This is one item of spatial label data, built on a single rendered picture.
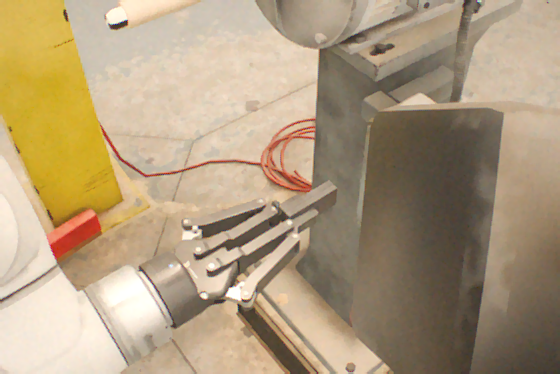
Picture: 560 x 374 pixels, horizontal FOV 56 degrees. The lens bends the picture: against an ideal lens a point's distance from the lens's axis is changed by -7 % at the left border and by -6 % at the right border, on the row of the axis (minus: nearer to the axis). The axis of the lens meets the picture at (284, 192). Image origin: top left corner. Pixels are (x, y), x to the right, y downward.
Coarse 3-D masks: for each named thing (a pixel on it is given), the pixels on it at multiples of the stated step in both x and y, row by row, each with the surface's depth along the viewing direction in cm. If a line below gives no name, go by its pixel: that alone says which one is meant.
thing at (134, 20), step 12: (132, 0) 58; (144, 0) 59; (156, 0) 59; (168, 0) 60; (180, 0) 61; (192, 0) 62; (132, 12) 58; (144, 12) 59; (156, 12) 60; (168, 12) 61; (132, 24) 59
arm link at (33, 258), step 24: (0, 168) 47; (0, 192) 43; (24, 192) 50; (0, 216) 43; (24, 216) 46; (0, 240) 42; (24, 240) 45; (0, 264) 43; (24, 264) 46; (48, 264) 49; (0, 288) 45
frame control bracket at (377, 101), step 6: (372, 96) 83; (378, 96) 83; (384, 96) 83; (366, 102) 82; (372, 102) 82; (378, 102) 82; (384, 102) 82; (390, 102) 82; (396, 102) 82; (366, 108) 83; (372, 108) 81; (378, 108) 81; (384, 108) 81; (366, 114) 83; (372, 114) 82; (366, 120) 84
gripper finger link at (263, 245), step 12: (276, 228) 61; (288, 228) 61; (252, 240) 60; (264, 240) 60; (276, 240) 60; (228, 252) 58; (240, 252) 58; (252, 252) 59; (264, 252) 60; (216, 264) 57; (228, 264) 57; (240, 264) 59; (252, 264) 60
